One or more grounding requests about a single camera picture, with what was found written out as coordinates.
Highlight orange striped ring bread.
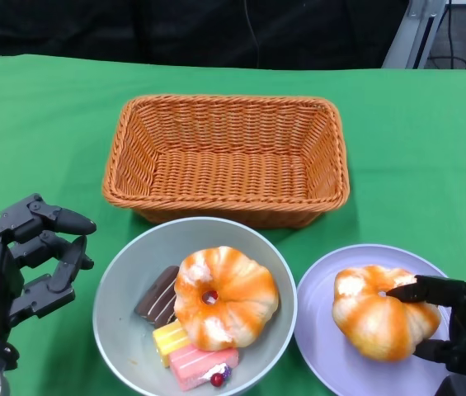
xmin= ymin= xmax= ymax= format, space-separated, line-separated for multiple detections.
xmin=173 ymin=246 xmax=280 ymax=351
xmin=332 ymin=266 xmax=443 ymax=363

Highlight grey-green round bowl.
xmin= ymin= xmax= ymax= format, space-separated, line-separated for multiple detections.
xmin=92 ymin=217 xmax=298 ymax=396

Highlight pale lavender round plate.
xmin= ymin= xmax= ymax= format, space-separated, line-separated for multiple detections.
xmin=294 ymin=243 xmax=464 ymax=396

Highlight chocolate cake slice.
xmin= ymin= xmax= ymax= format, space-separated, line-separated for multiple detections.
xmin=134 ymin=266 xmax=181 ymax=329

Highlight yellow layered cake slice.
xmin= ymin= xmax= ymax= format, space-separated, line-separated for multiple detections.
xmin=152 ymin=321 xmax=192 ymax=368

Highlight pink layered cake slice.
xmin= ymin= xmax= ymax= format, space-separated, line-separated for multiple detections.
xmin=168 ymin=344 xmax=241 ymax=391

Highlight orange wicker basket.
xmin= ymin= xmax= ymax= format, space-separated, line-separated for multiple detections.
xmin=102 ymin=95 xmax=351 ymax=230

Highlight green tablecloth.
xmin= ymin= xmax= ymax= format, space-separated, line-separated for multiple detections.
xmin=0 ymin=53 xmax=466 ymax=396

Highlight black backdrop cloth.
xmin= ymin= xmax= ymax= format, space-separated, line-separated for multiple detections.
xmin=0 ymin=0 xmax=411 ymax=70

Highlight black cables on floor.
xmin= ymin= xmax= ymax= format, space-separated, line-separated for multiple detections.
xmin=428 ymin=0 xmax=466 ymax=69

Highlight grey metal frame post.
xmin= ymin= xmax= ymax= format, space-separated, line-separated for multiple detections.
xmin=383 ymin=0 xmax=466 ymax=70

